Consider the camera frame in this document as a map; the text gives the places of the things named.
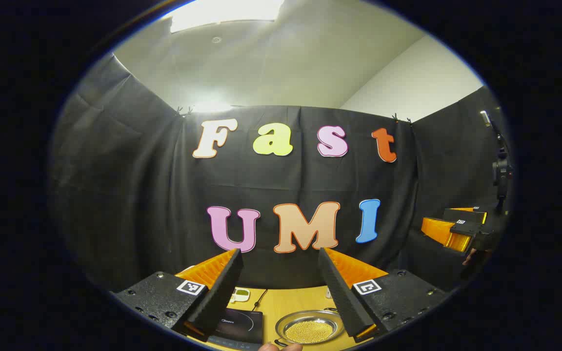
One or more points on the white divided bean dish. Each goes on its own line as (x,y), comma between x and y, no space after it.
(240,295)

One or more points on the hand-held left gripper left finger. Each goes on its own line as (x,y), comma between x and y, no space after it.
(220,292)

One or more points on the black camera stand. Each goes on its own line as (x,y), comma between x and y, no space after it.
(501,170)

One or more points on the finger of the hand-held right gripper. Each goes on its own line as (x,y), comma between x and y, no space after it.
(466,215)
(464,228)

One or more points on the black induction cooktop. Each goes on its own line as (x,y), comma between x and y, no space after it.
(242,326)

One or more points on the pile of yellow soybeans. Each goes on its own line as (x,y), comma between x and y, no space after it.
(310,332)

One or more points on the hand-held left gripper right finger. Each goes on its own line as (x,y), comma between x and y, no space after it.
(342,297)

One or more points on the ceiling light panel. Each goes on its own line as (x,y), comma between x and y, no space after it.
(222,12)

